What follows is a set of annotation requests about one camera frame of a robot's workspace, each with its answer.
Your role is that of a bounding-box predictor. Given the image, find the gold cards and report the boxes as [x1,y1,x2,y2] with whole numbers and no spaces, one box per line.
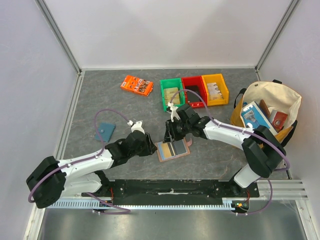
[163,87,181,106]

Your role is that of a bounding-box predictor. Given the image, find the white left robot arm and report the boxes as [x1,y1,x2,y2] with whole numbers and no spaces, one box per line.
[26,130,157,209]

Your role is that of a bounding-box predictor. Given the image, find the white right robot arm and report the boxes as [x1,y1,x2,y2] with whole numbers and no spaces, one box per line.
[164,103,286,197]

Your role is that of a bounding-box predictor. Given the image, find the black card in red bin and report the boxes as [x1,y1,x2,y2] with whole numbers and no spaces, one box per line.
[185,85,201,104]

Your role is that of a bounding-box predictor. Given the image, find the teal card wallet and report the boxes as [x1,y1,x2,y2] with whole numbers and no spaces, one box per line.
[98,122,116,143]

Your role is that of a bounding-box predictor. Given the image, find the white cards in yellow bin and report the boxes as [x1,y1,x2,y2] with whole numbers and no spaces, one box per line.
[206,82,223,101]

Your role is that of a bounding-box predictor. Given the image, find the red plastic bin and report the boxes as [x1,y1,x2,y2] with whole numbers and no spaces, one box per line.
[181,75,208,108]

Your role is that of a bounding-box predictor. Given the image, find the green plastic bin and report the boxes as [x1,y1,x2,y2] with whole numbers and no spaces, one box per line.
[160,78,186,111]

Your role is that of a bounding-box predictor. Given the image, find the yellow plastic bin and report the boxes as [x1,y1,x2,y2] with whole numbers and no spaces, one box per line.
[201,73,229,106]

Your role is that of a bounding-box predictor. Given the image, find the orange snack box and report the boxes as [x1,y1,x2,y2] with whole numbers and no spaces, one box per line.
[120,75,154,97]

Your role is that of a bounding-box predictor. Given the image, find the blue razor box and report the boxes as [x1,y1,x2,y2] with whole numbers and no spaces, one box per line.
[240,101,277,135]

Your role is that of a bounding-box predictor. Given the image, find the brown wallet in bag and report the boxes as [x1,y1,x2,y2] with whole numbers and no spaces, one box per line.
[259,99,271,118]

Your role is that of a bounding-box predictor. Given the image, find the red box in bag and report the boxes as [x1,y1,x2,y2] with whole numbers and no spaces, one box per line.
[269,109,288,132]

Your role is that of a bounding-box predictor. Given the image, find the cream and mustard tote bag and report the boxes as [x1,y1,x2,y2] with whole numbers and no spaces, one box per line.
[230,80,302,147]

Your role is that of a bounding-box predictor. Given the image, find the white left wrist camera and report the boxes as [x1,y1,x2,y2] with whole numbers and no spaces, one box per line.
[127,120,145,134]

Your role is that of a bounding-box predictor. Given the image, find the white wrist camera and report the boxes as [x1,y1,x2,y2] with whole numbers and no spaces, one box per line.
[127,120,145,134]
[167,101,180,122]

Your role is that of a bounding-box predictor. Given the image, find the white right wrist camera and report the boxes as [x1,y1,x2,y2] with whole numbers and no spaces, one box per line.
[167,101,180,122]

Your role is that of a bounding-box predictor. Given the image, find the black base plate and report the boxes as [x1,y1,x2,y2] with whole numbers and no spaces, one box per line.
[94,179,260,205]

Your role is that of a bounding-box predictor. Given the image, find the slotted cable duct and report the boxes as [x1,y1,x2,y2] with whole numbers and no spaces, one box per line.
[47,198,244,211]

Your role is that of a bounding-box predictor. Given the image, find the aluminium corner post right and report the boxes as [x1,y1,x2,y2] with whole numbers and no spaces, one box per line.
[254,0,301,75]

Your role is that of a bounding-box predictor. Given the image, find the aluminium corner post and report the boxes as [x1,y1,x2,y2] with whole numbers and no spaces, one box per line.
[254,0,301,75]
[34,0,83,76]

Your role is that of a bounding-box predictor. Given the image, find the aluminium corner post left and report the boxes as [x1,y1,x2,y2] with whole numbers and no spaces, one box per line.
[34,0,83,76]

